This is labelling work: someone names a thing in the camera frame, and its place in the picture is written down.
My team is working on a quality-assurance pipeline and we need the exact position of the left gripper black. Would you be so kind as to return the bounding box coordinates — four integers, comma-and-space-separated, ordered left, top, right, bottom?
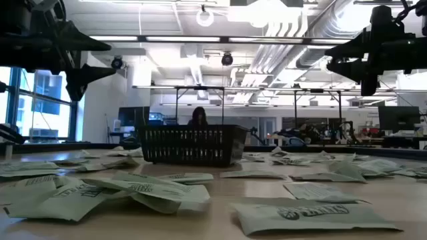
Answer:
13, 0, 117, 102

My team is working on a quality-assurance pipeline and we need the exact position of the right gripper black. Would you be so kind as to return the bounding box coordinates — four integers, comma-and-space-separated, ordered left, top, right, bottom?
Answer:
325, 5, 427, 97

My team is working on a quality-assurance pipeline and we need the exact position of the black slotted plastic basket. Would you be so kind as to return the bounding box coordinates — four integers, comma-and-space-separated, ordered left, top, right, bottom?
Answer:
137, 124, 250, 168

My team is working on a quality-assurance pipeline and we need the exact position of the blue framed window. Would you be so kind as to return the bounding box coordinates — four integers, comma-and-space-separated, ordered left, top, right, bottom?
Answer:
0, 66, 79, 143

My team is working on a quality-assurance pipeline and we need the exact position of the black computer monitor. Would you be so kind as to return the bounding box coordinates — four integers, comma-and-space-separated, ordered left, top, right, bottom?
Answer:
378, 105, 421, 132
117, 106, 151, 127

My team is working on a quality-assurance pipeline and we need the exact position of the long ceiling light strip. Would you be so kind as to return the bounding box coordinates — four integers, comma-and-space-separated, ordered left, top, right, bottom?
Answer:
89, 34, 353, 46

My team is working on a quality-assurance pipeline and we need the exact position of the person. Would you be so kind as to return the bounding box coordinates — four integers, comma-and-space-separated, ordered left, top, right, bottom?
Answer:
186, 106, 209, 127

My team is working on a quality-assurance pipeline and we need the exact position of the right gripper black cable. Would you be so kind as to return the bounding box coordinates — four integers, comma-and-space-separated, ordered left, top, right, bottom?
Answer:
393, 0, 418, 24

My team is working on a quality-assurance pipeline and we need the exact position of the black background frame stand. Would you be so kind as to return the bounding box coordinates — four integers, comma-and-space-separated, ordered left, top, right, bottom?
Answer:
174, 85, 226, 126
293, 88, 344, 134

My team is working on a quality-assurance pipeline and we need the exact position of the white ring ceiling lamp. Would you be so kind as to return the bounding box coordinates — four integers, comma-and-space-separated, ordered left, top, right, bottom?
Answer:
195, 8, 215, 28

